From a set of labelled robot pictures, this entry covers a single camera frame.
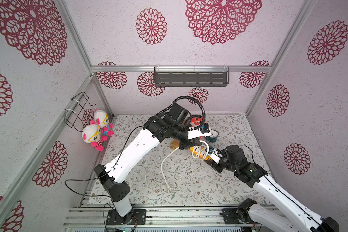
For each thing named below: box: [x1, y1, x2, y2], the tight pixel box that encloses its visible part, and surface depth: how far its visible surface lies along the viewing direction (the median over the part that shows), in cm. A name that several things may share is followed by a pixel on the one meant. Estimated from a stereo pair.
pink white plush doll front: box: [81, 124, 108, 152], surface depth 87 cm
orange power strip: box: [189, 145, 213, 161], surface depth 77 cm
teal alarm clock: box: [205, 129, 219, 143], surface depth 105 cm
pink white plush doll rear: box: [90, 108, 114, 142], surface depth 97 cm
